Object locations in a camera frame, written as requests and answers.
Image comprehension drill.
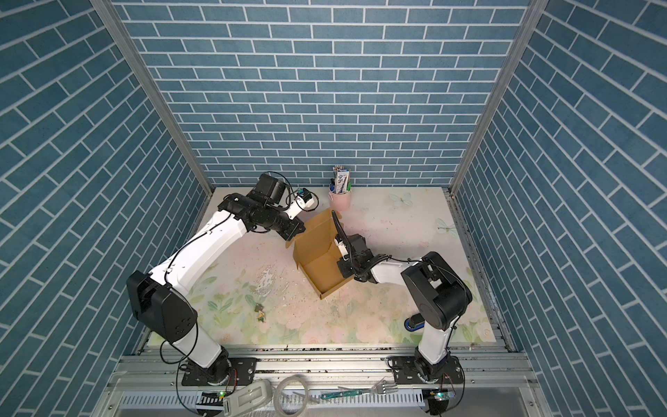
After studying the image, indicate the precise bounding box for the brown cardboard paper box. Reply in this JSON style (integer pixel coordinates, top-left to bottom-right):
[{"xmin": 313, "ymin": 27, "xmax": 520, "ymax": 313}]
[{"xmin": 286, "ymin": 210, "xmax": 350, "ymax": 300}]

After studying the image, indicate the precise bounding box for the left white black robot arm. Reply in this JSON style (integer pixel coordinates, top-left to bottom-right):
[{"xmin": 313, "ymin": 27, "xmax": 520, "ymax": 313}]
[{"xmin": 127, "ymin": 171, "xmax": 319, "ymax": 384}]

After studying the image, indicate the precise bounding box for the blue black stapler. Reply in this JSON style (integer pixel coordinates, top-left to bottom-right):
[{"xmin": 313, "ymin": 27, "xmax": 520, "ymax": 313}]
[{"xmin": 404, "ymin": 313, "xmax": 425, "ymax": 333}]

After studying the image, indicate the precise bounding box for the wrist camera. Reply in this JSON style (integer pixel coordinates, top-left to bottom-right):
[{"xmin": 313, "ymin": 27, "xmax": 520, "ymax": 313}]
[
  {"xmin": 286, "ymin": 188, "xmax": 320, "ymax": 220},
  {"xmin": 335, "ymin": 240, "xmax": 349, "ymax": 260}
]

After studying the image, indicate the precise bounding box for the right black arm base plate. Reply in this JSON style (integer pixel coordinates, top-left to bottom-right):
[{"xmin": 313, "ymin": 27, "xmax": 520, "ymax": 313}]
[{"xmin": 386, "ymin": 354, "xmax": 465, "ymax": 385}]

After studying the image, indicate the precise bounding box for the floral table mat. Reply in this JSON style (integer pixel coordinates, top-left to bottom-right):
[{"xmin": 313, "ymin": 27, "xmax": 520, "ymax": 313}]
[{"xmin": 188, "ymin": 188, "xmax": 476, "ymax": 347}]

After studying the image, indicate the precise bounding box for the pink pen holder cup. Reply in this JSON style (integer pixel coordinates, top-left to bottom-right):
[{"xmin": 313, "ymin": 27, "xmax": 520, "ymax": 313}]
[{"xmin": 328, "ymin": 191, "xmax": 352, "ymax": 212}]

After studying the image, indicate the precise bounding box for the coiled grey cable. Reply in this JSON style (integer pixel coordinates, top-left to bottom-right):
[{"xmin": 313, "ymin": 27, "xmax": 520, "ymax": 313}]
[{"xmin": 273, "ymin": 374, "xmax": 312, "ymax": 417}]

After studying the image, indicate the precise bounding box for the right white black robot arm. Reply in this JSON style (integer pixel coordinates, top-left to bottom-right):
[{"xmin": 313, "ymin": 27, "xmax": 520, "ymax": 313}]
[{"xmin": 331, "ymin": 211, "xmax": 472, "ymax": 382}]

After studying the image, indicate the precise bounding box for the green handled tool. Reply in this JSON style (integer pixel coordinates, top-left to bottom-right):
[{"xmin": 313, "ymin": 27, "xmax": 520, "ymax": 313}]
[{"xmin": 320, "ymin": 389, "xmax": 365, "ymax": 401}]

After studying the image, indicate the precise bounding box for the silver fork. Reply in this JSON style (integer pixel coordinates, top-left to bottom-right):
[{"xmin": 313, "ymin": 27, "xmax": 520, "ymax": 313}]
[{"xmin": 338, "ymin": 379, "xmax": 399, "ymax": 396}]

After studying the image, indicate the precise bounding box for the aluminium frame rail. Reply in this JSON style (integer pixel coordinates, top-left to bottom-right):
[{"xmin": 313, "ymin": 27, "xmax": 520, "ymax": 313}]
[{"xmin": 94, "ymin": 344, "xmax": 551, "ymax": 416}]

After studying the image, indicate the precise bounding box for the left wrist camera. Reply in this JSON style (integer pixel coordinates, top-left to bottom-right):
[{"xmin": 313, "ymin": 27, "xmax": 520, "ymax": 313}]
[{"xmin": 286, "ymin": 188, "xmax": 320, "ymax": 220}]

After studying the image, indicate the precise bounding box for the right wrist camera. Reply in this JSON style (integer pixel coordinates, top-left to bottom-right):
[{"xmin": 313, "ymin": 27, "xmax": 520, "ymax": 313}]
[{"xmin": 335, "ymin": 240, "xmax": 349, "ymax": 260}]

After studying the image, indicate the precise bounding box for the white plastic device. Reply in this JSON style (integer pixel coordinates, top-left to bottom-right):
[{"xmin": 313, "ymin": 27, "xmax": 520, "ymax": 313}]
[{"xmin": 223, "ymin": 380, "xmax": 273, "ymax": 417}]

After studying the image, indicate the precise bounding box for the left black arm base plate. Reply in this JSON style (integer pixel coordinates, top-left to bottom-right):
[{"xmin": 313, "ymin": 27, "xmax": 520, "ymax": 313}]
[{"xmin": 179, "ymin": 357, "xmax": 258, "ymax": 387}]

